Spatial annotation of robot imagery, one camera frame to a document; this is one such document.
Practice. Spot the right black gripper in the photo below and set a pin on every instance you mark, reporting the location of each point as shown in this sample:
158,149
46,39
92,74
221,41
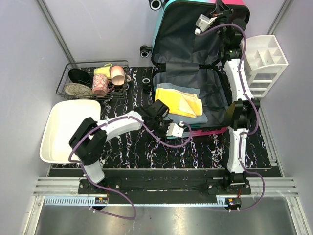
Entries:
226,13

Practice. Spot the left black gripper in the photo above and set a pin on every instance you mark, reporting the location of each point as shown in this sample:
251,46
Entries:
167,122

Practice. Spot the pink and teal kids suitcase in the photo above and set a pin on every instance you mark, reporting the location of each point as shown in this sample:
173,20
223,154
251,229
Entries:
188,60

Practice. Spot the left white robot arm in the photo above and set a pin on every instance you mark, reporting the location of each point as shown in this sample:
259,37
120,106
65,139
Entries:
88,140

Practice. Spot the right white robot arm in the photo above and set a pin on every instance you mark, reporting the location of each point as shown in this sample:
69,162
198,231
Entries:
244,108

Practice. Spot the yellow towel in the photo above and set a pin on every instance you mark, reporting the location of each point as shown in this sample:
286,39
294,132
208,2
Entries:
180,103

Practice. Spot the blue folded cloth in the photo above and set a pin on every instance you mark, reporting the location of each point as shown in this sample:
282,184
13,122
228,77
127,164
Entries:
177,118

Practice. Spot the black marble pattern mat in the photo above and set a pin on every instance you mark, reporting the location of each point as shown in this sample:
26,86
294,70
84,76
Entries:
138,149

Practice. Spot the plain pink mug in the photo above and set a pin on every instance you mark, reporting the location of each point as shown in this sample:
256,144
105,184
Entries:
119,76

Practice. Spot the white drawer organizer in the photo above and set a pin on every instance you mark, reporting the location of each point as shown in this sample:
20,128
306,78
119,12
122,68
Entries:
264,62

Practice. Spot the patterned pink mug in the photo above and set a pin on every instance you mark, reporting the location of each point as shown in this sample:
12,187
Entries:
101,85

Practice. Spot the yellow mug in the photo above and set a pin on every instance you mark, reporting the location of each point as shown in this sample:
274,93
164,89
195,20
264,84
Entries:
105,70

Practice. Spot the speckled grey plate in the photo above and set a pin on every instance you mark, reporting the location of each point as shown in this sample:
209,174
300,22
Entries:
77,89

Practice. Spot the black bowl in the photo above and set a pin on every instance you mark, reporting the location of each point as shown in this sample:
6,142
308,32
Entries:
79,76

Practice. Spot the white plastic basin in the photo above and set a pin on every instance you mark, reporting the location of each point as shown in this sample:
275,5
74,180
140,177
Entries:
64,119

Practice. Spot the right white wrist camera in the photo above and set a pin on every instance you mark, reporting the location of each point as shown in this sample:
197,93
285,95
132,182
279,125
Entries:
203,23

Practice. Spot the black wire dish rack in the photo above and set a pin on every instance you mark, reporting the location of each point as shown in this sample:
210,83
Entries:
117,93

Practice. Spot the aluminium frame rail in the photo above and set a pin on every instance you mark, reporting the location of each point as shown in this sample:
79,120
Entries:
78,192

